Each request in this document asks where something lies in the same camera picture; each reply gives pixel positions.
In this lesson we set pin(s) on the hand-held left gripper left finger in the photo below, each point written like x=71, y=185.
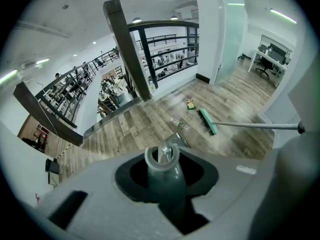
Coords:
x=100, y=184

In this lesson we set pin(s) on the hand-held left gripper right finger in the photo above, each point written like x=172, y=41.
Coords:
x=230, y=191

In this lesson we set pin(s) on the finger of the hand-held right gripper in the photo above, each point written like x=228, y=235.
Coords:
x=301, y=128

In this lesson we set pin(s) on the grey dustpan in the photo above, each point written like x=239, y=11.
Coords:
x=166, y=189

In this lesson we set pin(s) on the green broom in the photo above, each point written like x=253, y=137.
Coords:
x=208, y=121

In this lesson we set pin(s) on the clear plastic bottle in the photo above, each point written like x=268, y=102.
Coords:
x=180, y=125

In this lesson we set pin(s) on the green and yellow snack bag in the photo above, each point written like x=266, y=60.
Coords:
x=191, y=105

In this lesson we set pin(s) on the yellow black striped tape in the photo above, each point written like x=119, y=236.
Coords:
x=64, y=151

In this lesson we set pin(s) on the black box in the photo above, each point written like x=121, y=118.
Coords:
x=52, y=166

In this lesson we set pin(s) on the curved black railing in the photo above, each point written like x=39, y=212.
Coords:
x=67, y=121

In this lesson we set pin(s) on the black office chair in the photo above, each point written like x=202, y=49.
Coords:
x=265, y=64

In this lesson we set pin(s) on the black computer monitor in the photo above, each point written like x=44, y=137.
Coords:
x=278, y=52

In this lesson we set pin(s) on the white office desk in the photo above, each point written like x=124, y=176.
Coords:
x=251, y=61

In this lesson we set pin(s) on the dark wooden beam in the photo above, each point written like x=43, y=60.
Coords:
x=47, y=116

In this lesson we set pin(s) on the small clear container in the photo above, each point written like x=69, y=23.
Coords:
x=152, y=87

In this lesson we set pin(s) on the ceiling strip light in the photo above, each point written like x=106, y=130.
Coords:
x=283, y=16

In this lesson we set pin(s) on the black metal railing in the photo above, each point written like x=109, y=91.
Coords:
x=148, y=59

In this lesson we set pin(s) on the lower floor office furniture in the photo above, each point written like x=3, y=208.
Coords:
x=162, y=61

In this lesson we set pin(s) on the round ceiling lamp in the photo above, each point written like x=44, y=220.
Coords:
x=136, y=20
x=174, y=17

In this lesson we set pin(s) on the dark wooden post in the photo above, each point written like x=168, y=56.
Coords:
x=127, y=51

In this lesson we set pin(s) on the wall air conditioner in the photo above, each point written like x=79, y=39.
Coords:
x=27, y=64

